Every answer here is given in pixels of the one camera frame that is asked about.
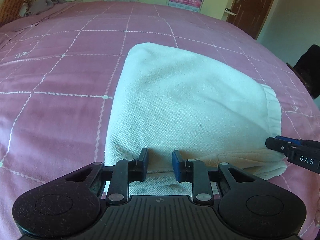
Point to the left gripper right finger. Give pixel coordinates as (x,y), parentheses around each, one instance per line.
(195,172)

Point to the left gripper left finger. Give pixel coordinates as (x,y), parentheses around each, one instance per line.
(122,174)

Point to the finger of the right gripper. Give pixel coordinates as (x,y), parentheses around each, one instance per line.
(301,142)
(283,145)

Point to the right hand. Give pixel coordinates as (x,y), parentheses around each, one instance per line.
(317,215)

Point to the floral white pillow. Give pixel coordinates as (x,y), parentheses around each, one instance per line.
(23,10)

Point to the orange striped pillow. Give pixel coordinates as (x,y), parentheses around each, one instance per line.
(10,10)

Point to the grey crumpled blanket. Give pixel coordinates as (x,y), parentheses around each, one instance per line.
(40,6)

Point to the pink checked bed sheet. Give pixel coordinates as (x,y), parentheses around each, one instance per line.
(59,71)

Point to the white pants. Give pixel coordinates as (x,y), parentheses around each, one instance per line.
(171,99)

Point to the brown wooden door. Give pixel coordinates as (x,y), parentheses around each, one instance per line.
(250,15)

